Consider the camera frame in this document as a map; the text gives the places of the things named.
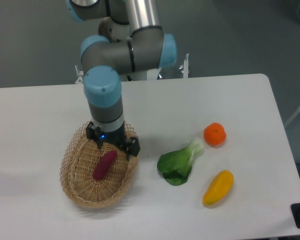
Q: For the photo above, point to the yellow mango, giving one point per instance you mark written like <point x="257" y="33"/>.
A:
<point x="218" y="188"/>

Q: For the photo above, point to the green bok choy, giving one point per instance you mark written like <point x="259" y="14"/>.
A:
<point x="176" y="165"/>

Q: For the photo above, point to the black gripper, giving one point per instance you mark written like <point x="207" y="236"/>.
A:
<point x="118" y="138"/>

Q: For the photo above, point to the woven wicker basket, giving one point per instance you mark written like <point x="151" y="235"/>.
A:
<point x="78" y="163"/>

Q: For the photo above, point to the purple sweet potato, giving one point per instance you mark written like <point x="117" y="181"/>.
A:
<point x="104" y="165"/>

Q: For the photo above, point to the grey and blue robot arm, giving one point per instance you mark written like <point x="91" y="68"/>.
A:
<point x="102" y="86"/>

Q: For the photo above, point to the orange tangerine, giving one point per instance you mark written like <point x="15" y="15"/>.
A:
<point x="214" y="134"/>

